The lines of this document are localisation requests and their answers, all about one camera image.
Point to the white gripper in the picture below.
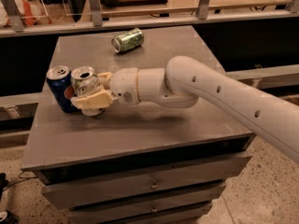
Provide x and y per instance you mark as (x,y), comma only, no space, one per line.
(123,84)

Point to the white green 7up can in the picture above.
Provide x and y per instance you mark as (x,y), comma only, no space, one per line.
(84,80)

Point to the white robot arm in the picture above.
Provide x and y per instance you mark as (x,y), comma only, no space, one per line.
(181,84)

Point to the blue pepsi can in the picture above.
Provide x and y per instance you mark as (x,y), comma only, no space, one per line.
(59,82)

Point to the green can lying down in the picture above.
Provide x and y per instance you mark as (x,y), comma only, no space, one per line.
(127,40)

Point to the dark can on floor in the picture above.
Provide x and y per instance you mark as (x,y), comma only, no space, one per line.
(7,217)

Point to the grey drawer cabinet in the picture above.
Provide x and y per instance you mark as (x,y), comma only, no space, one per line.
(68,147)

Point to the orange white bag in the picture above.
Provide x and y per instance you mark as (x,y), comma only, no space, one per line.
(31,14)

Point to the grey metal railing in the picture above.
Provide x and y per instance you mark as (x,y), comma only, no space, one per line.
(75,16)

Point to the top drawer front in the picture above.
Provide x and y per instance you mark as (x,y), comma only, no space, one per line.
(103,188)

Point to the drawer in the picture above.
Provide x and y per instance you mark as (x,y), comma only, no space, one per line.
(103,188)
(166,216)
(149,204)

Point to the middle drawer front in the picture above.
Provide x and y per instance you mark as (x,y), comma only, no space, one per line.
(149,204)

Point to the bottom drawer front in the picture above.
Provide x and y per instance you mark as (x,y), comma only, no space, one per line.
(166,216)

